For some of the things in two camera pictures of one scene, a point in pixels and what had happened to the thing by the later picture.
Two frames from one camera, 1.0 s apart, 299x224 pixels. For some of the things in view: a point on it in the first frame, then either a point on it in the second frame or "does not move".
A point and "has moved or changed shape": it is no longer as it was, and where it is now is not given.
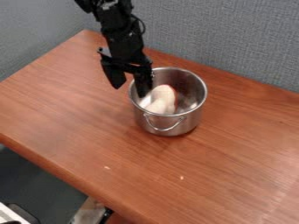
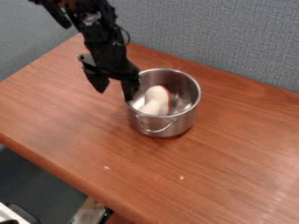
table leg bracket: x=91 y=213 does not move
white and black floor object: x=14 y=214 does not move
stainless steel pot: x=170 y=111 has moved or changed shape
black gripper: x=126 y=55 to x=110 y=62
